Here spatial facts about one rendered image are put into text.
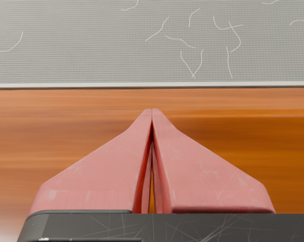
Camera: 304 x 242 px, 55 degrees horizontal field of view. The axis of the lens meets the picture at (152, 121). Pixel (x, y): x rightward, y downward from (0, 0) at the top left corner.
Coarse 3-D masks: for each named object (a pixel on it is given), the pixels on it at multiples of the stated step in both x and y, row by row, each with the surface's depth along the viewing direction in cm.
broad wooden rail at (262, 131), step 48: (0, 96) 20; (48, 96) 19; (96, 96) 19; (144, 96) 19; (192, 96) 19; (240, 96) 19; (288, 96) 19; (0, 144) 17; (48, 144) 17; (96, 144) 17; (240, 144) 17; (288, 144) 16; (0, 192) 17; (288, 192) 16; (0, 240) 16
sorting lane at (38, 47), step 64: (0, 0) 22; (64, 0) 22; (128, 0) 22; (192, 0) 22; (256, 0) 21; (0, 64) 21; (64, 64) 21; (128, 64) 21; (192, 64) 20; (256, 64) 20
